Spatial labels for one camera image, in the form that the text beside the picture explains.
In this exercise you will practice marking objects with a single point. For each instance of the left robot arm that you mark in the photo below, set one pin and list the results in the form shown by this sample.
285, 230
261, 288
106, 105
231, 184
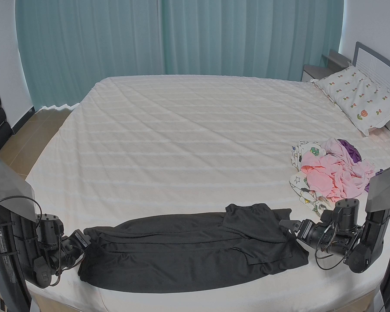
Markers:
6, 239

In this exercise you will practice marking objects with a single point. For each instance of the black garment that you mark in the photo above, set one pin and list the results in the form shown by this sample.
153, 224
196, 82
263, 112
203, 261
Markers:
182, 249

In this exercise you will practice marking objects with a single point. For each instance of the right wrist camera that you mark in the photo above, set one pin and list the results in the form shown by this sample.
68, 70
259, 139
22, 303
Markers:
327, 216

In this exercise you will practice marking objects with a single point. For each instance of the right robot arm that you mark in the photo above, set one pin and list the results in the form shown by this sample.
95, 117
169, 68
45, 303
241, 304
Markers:
373, 232

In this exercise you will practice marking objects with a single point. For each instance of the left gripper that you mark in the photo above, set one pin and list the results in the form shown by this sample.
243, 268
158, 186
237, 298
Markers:
79, 240

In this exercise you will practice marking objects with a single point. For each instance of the bed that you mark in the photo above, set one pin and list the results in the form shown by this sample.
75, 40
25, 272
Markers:
182, 125

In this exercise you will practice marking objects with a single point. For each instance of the white printed pillow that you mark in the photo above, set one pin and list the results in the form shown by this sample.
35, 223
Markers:
360, 96

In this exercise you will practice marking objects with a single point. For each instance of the grey bedside table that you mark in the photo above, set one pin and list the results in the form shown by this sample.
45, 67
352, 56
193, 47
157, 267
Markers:
315, 71

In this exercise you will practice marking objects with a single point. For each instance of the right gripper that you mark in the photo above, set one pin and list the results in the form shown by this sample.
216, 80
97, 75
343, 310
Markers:
312, 232

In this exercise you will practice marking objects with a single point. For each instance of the pile of clothes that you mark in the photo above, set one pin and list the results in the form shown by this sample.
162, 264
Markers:
328, 174

